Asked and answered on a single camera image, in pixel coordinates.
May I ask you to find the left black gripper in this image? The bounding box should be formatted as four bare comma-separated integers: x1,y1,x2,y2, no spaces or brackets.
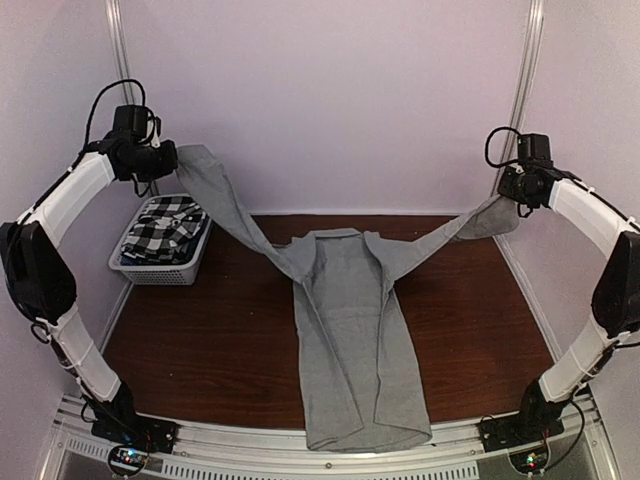
126,139,177,182

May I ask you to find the white plastic basket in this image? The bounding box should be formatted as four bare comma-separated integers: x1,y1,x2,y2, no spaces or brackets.
108,194,213,286

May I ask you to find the grey long sleeve shirt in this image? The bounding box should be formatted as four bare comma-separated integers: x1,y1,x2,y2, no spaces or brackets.
177,145,519,453

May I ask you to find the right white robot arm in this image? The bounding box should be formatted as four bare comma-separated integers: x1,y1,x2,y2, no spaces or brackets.
497,132,639,442

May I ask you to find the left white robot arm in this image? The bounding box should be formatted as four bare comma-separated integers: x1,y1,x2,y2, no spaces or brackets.
1,105,177,444

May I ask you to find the black white checkered shirt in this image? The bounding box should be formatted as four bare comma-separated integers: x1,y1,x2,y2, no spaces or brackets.
120,196,208,265

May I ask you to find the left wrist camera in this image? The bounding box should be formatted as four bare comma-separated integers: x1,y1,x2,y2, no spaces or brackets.
145,114,162,148

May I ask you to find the right black cable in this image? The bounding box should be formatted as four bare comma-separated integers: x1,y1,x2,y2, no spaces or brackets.
484,125,524,171

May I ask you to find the black cable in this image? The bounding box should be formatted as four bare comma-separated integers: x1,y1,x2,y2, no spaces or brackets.
83,79,151,146
484,125,524,171

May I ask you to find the left black cable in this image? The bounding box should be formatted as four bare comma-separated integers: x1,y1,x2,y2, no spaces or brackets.
83,79,151,146

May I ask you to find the left aluminium corner post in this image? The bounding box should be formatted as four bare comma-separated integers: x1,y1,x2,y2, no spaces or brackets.
104,0,159,196

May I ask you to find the aluminium corner post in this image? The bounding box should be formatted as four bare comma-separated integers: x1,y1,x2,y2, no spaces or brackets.
104,0,159,196
483,0,545,193

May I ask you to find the right aluminium corner post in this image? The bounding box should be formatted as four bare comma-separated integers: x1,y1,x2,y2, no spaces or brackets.
483,0,545,193

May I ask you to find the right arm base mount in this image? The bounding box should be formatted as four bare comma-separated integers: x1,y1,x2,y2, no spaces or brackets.
478,414,564,477

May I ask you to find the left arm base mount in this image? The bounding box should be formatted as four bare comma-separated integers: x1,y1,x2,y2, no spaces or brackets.
91,416,178,477

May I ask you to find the aluminium front rail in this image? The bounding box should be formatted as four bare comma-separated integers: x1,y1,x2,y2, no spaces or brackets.
36,395,620,479

